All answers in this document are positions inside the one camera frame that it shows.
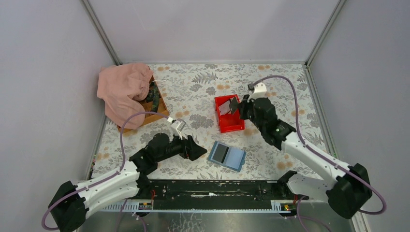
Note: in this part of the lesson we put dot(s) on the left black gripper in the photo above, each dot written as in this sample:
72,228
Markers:
187,146

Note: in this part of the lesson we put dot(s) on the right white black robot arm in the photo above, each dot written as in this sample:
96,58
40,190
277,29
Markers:
344,187

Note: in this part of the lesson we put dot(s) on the floral patterned table mat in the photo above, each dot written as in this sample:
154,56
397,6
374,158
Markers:
189,91

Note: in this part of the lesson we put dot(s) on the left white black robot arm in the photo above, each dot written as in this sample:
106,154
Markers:
74,203

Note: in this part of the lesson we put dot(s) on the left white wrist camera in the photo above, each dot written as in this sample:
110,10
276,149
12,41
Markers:
177,126

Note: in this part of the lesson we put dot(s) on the white card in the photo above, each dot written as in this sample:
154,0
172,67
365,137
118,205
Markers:
225,108

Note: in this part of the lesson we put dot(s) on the dark green patterned item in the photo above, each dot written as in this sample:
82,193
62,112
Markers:
153,97

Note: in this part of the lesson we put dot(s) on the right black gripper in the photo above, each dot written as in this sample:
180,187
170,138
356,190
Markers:
243,107

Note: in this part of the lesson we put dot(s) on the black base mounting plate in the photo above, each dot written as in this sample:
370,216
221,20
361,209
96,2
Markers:
213,194

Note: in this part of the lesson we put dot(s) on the pink cloth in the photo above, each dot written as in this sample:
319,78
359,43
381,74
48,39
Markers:
122,88

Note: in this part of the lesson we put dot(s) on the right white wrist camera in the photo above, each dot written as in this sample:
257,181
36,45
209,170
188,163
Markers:
258,91

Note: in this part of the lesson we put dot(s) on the blue card holder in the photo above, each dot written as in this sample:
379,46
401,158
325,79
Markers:
234,160

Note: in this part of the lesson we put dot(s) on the red plastic bin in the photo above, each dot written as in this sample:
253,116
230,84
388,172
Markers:
228,122

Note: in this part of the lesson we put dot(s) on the white slotted cable duct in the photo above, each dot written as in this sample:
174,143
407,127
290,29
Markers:
140,207

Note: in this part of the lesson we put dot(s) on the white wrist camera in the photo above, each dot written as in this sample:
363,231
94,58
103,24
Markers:
258,91
177,126

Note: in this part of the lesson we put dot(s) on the dark grey card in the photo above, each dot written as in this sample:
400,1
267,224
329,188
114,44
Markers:
233,105

